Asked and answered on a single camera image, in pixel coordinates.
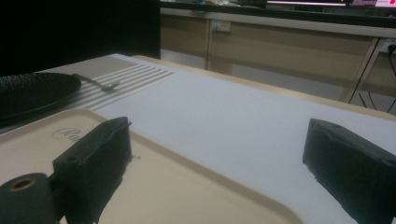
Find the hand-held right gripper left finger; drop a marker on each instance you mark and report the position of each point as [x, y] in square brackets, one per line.
[93, 161]

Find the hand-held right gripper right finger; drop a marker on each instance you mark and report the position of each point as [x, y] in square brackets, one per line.
[351, 168]

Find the silver metal fork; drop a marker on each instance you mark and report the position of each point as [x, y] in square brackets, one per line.
[107, 88]

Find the beige plastic tray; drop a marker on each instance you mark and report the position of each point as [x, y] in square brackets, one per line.
[186, 193]

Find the black textured plate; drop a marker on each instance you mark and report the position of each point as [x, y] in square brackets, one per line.
[31, 90]

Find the grey striped placemat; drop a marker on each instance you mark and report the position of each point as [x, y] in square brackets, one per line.
[102, 67]

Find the white socket with plug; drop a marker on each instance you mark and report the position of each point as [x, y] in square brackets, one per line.
[388, 46]

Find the white table mat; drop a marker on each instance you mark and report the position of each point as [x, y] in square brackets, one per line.
[233, 118]

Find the beige panelled counter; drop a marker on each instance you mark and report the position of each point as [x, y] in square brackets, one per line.
[280, 53]

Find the white wall socket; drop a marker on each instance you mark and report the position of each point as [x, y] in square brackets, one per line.
[221, 26]

